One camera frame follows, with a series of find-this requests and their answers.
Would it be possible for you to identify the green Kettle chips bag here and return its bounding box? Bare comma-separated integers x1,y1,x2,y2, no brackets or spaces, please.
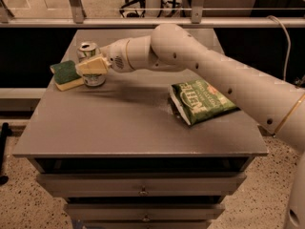
169,79,237,126

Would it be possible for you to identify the white cable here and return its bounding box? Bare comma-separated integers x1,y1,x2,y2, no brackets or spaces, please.
266,14,292,81

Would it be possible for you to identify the metal railing frame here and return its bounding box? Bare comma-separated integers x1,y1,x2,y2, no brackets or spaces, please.
1,0,305,28

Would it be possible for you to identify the green yellow sponge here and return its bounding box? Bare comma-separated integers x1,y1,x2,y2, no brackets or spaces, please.
51,60,84,91

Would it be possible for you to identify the black stand at left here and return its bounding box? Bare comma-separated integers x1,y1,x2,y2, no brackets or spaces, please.
0,122,12,185

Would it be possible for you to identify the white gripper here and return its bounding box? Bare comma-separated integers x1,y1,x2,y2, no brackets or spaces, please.
75,39,130,75

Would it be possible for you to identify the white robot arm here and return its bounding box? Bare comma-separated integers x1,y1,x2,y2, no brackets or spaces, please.
76,24,305,229

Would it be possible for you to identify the grey drawer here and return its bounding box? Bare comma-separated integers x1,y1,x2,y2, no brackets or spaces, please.
65,204,224,222
37,173,246,198

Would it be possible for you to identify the top grey drawer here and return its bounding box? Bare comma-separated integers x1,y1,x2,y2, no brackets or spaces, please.
37,173,246,198

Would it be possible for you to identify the grey drawer cabinet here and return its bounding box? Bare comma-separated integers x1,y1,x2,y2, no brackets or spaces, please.
12,28,270,229

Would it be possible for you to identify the black office chair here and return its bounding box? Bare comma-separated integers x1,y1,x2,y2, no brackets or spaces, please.
119,0,146,18

